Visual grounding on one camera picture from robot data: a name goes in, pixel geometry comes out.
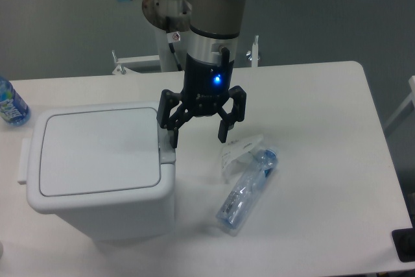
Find crumpled clear plastic wrapper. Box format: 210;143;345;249
221;134;264;184

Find black cable on pedestal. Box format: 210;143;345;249
168;42;183;72

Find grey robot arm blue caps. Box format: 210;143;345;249
127;0;246;148

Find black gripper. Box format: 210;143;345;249
157;53;246;149

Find grey trash can push button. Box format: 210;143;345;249
158;128;176;164

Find blue labelled water bottle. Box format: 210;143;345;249
1;77;30;126

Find black table clamp device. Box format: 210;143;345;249
392;228;414;263

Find white plastic trash can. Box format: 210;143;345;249
26;101;176;241

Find crushed clear plastic bottle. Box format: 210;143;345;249
216;146;278;234

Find white furniture frame right edge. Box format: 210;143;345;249
383;75;414;138

